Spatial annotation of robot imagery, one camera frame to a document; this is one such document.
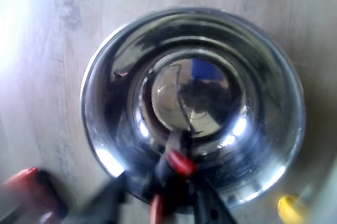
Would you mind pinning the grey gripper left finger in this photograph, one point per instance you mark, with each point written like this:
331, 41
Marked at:
110, 203

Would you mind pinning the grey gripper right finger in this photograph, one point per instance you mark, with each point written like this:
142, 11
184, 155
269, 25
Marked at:
213, 208

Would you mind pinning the black and red lego figure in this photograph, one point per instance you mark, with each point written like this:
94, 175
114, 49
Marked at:
181, 162

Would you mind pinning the shiny steel bowl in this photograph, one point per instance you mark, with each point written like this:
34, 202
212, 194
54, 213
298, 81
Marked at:
237, 76

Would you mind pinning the orange-yellow die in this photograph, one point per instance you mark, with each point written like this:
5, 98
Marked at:
289, 208

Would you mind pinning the red toy sports car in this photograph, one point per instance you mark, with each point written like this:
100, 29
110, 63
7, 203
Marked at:
21, 187

